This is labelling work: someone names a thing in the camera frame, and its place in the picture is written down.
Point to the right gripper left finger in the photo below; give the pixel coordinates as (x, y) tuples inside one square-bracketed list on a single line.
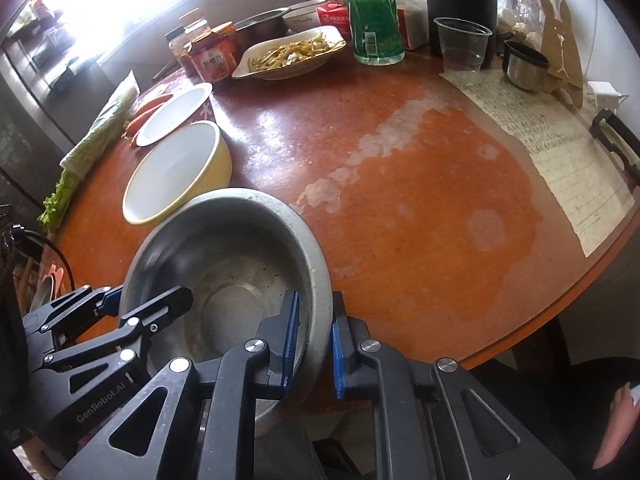
[(197, 420)]

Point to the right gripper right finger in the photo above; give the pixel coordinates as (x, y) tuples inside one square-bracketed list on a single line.
[(431, 420)]

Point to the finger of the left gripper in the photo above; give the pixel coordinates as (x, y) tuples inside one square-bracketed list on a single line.
[(138, 325), (75, 312)]

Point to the stainless steel bowl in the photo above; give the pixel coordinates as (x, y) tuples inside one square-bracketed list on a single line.
[(238, 251)]

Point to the pink bear-shaped plate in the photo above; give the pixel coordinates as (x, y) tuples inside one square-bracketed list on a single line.
[(59, 273)]

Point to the round metal pan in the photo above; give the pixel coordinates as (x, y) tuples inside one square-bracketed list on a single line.
[(42, 292)]

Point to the person's right hand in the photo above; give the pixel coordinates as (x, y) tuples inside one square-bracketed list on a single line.
[(624, 414)]

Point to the yellow enamel bowl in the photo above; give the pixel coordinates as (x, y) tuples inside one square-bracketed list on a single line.
[(193, 160)]

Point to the front orange carrot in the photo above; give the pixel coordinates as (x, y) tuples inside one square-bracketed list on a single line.
[(133, 127)]

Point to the orange carrot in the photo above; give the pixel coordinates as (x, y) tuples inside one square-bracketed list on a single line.
[(152, 103), (133, 127)]

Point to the wrapped green celery bunch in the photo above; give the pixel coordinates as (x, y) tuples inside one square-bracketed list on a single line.
[(77, 164)]

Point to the red instant noodle bowl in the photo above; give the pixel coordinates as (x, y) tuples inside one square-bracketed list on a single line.
[(191, 105)]

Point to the middle orange carrot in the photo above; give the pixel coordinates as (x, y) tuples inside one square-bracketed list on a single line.
[(152, 103)]

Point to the grey refrigerator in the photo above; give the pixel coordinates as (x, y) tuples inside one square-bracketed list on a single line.
[(50, 95)]

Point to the red chili sauce jar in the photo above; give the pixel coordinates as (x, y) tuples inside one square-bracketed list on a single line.
[(216, 53)]

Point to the clear plastic snack jar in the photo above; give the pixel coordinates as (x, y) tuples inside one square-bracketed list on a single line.
[(179, 45)]

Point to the handwritten paper sheet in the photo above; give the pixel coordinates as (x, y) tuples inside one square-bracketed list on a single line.
[(583, 179)]

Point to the white dish with food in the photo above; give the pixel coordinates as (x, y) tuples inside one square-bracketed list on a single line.
[(290, 56)]

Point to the dark sauce bottle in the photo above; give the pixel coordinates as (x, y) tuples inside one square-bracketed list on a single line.
[(194, 24)]

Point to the white ceramic bowl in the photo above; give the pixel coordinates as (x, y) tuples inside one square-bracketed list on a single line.
[(303, 16)]

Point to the red tissue box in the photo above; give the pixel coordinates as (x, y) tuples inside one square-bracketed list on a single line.
[(335, 14)]

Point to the small steel cup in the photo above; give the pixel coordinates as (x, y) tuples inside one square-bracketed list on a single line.
[(524, 66)]

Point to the green liquid plastic bottle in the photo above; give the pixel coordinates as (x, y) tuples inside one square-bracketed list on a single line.
[(375, 32)]

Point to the white charger plug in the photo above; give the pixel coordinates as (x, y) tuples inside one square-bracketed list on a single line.
[(603, 95)]

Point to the clear plastic cup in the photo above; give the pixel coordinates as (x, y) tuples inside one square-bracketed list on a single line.
[(463, 44)]

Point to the wooden rabbit ornament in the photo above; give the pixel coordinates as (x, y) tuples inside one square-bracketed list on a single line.
[(559, 47)]

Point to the black handle object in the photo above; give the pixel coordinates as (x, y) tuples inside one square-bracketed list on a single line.
[(620, 142)]

